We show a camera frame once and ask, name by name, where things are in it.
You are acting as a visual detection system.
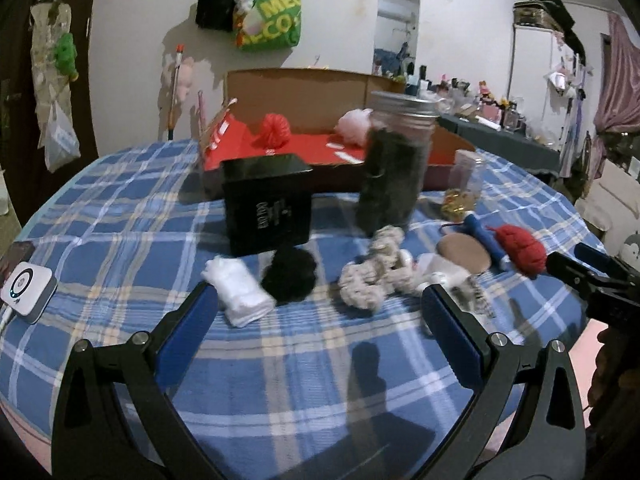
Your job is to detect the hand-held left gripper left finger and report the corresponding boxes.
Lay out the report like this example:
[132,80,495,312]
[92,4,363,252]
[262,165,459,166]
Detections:
[52,280,226,480]

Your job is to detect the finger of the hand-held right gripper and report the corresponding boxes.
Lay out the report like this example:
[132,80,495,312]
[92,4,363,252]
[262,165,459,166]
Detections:
[575,242,640,277]
[546,251,632,292]

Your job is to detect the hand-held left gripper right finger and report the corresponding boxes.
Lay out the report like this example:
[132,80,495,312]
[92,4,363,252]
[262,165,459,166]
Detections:
[421,284,588,480]

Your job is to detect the white sock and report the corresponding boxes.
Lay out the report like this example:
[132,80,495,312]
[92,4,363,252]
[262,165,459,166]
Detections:
[201,255,277,328]

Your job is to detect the small white plush toy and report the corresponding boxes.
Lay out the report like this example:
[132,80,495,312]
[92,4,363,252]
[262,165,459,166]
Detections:
[411,252,497,320]

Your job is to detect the beige crochet scrunchie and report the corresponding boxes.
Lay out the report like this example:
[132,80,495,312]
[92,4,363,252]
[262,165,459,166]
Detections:
[339,226,416,317]

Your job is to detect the black fluffy scrunchie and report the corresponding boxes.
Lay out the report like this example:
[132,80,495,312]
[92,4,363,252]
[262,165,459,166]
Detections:
[260,245,318,305]

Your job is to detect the cardboard box with red lining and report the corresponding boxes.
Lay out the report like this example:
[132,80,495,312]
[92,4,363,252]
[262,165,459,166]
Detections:
[198,67,477,201]

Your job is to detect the grey white plush cushion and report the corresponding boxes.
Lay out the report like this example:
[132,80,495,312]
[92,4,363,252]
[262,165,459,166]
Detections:
[617,232,640,267]

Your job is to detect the red knitted ball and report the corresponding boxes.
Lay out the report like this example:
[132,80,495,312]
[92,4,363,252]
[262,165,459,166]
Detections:
[487,224,548,278]

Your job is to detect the blue plaid blanket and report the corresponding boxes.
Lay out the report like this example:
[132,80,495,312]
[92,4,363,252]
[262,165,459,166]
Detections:
[0,137,606,480]

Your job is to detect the pile of gold foil candies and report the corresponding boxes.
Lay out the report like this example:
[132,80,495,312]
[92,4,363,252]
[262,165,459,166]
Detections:
[441,187,478,222]

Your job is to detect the dresser with dark green cloth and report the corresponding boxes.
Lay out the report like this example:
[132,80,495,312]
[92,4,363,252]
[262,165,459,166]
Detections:
[435,112,561,177]

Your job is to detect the small clear plastic cup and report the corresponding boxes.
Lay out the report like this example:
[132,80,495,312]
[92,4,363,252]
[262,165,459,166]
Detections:
[447,150,487,196]

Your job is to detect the black square box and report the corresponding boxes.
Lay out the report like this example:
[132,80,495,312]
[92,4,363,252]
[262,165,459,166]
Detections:
[221,155,315,257]

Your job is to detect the glass jar with metal lid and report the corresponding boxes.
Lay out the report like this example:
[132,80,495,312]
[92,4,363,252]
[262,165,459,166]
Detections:
[357,91,439,236]

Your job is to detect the white round-dial device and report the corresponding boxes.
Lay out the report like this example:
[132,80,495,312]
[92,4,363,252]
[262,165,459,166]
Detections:
[0,261,58,323]

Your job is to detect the pink curtain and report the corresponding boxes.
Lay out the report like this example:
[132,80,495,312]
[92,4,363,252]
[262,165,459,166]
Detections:
[592,12,640,181]

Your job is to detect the dark flat object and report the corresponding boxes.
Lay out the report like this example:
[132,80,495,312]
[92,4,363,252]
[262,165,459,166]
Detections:
[0,241,36,273]

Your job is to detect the row of cosmetic bottles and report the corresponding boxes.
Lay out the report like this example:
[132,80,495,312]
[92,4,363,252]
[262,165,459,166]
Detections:
[405,65,551,146]

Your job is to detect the red mesh sponge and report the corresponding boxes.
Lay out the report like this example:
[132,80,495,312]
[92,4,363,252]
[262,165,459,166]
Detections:
[252,112,292,151]

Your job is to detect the thin stick with orange tip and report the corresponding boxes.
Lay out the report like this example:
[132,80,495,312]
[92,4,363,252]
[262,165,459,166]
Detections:
[166,44,186,142]

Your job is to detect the white plastic bag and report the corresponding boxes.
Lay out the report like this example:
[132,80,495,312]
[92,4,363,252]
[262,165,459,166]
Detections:
[44,100,82,173]

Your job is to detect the white mesh bath pouf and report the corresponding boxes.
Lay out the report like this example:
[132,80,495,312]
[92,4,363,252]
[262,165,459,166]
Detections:
[336,108,375,146]

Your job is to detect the pink hanging plush toy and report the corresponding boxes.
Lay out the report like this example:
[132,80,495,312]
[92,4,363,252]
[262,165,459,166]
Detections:
[162,55,196,103]

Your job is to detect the green plush toy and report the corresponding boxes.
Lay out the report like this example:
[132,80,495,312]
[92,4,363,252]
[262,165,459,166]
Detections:
[54,32,80,81]

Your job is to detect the green shopping bag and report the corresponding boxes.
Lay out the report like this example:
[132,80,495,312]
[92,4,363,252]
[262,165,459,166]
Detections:
[234,0,303,52]

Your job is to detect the black hanging bag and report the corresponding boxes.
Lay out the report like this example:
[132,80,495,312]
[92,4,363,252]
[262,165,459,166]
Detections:
[195,0,243,31]

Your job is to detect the blue white handled tool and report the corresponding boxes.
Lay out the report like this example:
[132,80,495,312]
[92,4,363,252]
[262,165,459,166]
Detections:
[462,212,511,272]

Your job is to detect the tall wall mirror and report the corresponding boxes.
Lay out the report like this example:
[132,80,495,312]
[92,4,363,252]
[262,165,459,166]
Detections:
[372,0,422,78]

